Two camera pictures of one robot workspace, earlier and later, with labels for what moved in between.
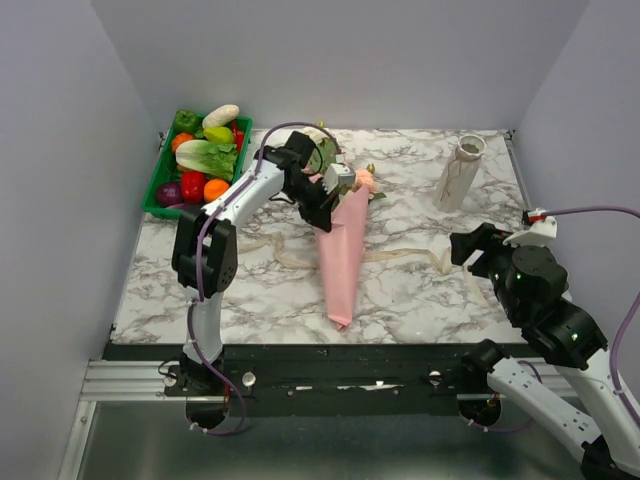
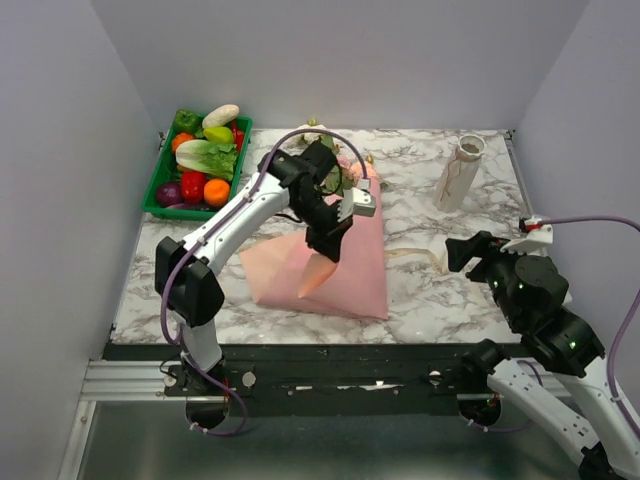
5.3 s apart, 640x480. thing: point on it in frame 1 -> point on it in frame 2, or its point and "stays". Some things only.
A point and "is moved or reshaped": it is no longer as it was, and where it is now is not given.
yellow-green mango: [219, 134] stays
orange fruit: [214, 189] stays
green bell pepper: [186, 121] stays
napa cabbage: [205, 156] stays
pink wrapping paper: [342, 251] is moved or reshaped
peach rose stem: [371, 196] -> [355, 173]
